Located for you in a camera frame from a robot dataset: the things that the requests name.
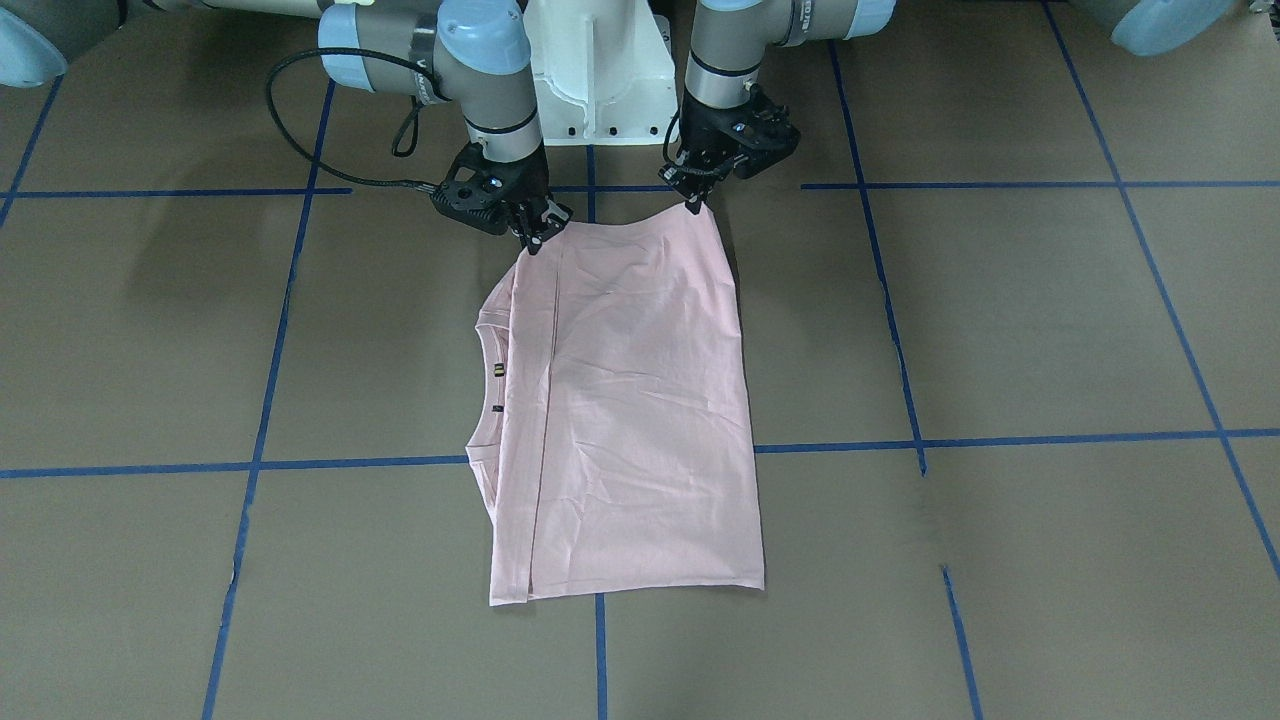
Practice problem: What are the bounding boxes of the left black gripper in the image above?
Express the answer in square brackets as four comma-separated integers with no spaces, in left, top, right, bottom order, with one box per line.
[660,85,801,215]

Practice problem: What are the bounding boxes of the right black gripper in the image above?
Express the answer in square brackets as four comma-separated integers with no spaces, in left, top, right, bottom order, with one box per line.
[430,142,573,256]

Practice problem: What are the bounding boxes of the pink snoopy t-shirt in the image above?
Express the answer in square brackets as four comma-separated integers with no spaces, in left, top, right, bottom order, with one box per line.
[466,204,765,607]

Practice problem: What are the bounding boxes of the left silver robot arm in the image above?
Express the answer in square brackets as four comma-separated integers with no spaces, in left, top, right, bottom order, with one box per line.
[660,1,1235,214]

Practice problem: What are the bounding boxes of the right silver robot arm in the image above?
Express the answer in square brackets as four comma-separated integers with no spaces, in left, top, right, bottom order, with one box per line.
[1,1,572,255]

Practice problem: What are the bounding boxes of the blue tape grid lines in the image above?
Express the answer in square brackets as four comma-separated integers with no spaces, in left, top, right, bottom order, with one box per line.
[0,0,1280,720]

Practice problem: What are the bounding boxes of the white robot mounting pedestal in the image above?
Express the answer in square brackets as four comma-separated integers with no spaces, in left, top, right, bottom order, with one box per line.
[524,1,678,147]

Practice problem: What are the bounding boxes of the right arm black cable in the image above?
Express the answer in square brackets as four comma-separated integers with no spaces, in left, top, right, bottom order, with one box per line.
[264,47,445,193]

